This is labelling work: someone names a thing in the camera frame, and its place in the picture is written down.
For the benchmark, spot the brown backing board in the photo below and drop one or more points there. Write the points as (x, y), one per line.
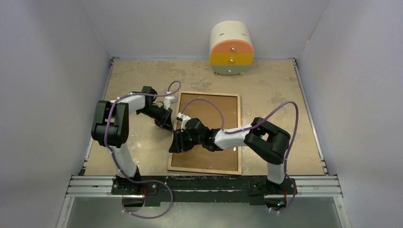
(220, 157)

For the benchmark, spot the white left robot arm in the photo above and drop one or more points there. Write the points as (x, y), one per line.
(110, 128)

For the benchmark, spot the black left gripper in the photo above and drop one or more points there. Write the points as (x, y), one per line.
(165, 121)

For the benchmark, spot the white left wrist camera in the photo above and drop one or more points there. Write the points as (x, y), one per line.
(169, 100)

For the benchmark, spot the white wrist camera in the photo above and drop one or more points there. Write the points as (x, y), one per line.
(169, 100)
(182, 118)

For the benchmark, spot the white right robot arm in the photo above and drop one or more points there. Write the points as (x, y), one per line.
(268, 141)

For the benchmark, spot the wooden picture frame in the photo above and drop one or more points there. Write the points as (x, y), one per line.
(173, 154)

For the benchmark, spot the small round drawer cabinet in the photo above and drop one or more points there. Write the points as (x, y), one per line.
(231, 49)

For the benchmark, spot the aluminium rail frame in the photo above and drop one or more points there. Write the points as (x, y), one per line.
(319, 203)

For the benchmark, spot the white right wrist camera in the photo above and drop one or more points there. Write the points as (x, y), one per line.
(182, 118)

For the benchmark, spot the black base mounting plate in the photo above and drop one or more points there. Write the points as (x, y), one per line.
(254, 190)

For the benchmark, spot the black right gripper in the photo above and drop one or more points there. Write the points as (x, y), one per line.
(178, 144)

